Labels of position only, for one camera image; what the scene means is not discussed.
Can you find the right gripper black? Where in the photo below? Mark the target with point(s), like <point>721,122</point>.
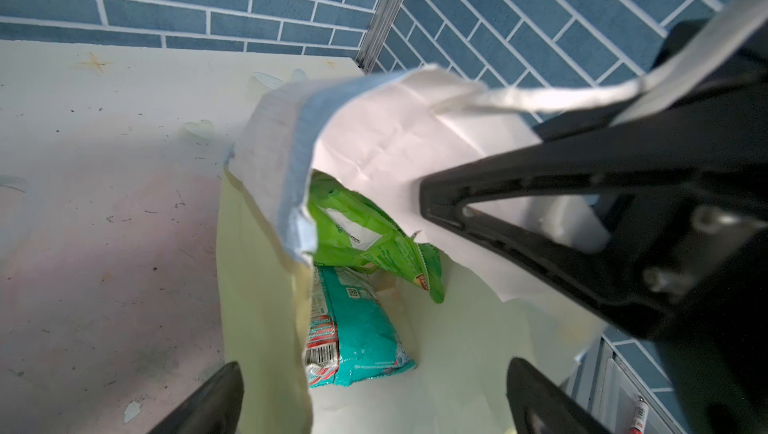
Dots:
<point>689,219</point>

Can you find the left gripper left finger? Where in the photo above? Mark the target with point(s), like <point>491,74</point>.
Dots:
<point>214,408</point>

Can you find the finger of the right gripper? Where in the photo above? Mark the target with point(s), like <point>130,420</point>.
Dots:
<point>602,283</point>

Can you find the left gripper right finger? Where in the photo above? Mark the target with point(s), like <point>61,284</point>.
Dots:
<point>539,406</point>

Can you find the green snack packet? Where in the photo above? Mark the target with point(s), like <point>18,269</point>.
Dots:
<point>355,233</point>

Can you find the floral paper gift bag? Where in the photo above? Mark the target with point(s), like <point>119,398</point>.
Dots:
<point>380,136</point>

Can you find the red white marker pen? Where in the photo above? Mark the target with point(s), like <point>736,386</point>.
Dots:
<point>640,416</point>

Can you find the teal snack packet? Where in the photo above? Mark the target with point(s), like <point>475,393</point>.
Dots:
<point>351,338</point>

